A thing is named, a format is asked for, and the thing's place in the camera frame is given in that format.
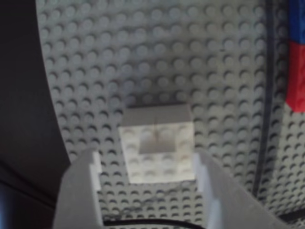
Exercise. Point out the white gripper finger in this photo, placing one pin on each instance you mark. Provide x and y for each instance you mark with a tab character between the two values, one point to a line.
76	195
228	205

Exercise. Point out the white lego cube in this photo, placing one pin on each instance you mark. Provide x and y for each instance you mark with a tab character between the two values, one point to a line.
133	149

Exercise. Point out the red lego cube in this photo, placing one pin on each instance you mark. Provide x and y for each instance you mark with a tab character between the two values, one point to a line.
296	76

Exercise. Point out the gray lego baseplate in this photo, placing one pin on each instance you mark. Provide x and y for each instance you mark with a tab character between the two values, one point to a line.
143	47

